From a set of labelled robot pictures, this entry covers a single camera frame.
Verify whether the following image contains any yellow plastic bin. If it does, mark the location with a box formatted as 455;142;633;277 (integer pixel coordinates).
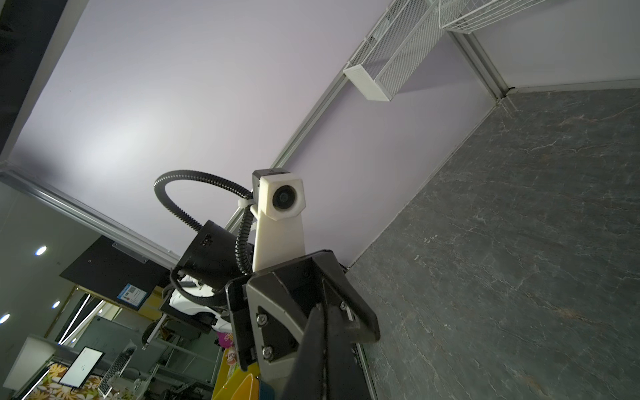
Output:
212;362;275;400

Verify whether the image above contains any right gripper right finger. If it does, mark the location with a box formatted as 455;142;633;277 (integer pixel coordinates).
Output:
326;306;371;400

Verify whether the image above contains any white wire shelf basket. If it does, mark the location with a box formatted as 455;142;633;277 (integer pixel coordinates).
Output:
438;0;544;34

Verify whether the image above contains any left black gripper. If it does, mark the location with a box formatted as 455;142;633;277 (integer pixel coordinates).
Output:
226;250;380;395

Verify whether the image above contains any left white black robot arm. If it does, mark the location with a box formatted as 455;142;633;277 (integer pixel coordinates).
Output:
153;168;381;399

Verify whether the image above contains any white mesh box basket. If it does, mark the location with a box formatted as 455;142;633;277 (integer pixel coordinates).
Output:
343;0;444;102

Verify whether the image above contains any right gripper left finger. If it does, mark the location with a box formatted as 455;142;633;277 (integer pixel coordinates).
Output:
282;305;326;400

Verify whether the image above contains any computer monitor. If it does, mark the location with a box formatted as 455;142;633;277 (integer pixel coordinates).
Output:
58;347;104;389

